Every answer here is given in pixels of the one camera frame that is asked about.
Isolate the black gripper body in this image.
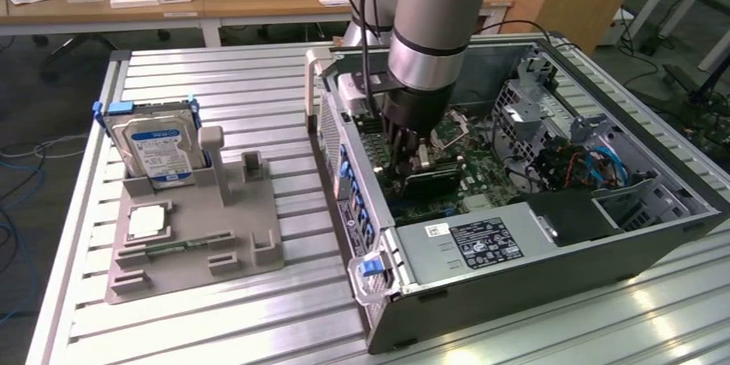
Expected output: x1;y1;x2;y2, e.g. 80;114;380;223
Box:
380;84;456;136

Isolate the green graphics card black fan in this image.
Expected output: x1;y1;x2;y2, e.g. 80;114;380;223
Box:
396;166;461;203

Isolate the metal socket cover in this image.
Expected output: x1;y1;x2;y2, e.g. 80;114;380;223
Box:
433;108;475;148

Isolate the green motherboard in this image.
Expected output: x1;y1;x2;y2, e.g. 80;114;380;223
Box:
346;99;537;229

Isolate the silver chipset heatsink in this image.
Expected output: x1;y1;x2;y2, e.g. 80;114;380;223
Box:
459;192;492;213

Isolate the grey power supply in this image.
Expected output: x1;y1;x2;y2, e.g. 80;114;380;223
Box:
390;202;559;296

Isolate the open dark PC case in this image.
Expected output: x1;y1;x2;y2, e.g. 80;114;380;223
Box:
304;31;723;356

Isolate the hard disk blue carrier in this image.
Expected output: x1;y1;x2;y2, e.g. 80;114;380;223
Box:
90;99;206;191

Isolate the metal disk bay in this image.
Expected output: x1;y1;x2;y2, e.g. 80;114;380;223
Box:
589;170;695;233

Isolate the grey parts rack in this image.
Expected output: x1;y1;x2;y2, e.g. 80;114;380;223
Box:
105;125;286;306

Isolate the silver CPU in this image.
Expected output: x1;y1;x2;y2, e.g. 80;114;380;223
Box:
125;206;169;238

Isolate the black chair base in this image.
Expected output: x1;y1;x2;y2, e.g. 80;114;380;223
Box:
30;33;118;82

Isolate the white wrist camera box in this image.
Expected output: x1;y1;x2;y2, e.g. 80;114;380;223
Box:
334;73;389;119

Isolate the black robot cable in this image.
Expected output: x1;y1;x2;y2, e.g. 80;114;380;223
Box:
346;0;381;116

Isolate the blue wire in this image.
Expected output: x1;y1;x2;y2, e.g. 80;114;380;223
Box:
584;145;629;190

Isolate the blue floor cable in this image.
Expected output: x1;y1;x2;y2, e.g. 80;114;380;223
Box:
0;159;50;323

